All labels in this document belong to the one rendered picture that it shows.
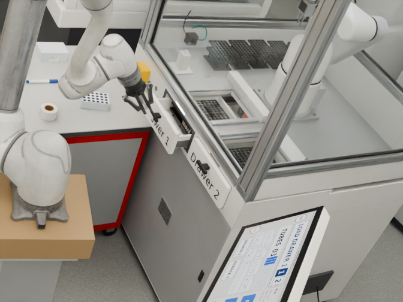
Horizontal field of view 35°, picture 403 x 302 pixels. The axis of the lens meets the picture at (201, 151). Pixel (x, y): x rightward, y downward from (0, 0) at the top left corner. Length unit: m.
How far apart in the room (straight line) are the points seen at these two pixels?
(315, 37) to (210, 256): 1.02
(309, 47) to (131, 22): 1.51
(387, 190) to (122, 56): 1.28
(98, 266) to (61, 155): 1.26
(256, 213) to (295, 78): 0.61
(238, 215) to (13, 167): 0.83
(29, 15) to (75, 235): 0.71
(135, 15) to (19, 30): 1.44
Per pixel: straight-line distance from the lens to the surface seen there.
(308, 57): 2.01
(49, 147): 2.01
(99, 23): 2.03
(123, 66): 2.33
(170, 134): 2.57
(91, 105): 2.79
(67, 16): 3.20
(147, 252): 3.08
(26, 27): 1.95
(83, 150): 2.77
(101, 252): 3.25
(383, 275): 3.87
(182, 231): 2.75
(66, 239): 2.12
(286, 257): 1.90
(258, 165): 2.24
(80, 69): 2.22
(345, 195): 2.68
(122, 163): 2.92
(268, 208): 2.44
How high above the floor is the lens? 2.43
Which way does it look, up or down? 37 degrees down
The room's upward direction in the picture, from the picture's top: 21 degrees clockwise
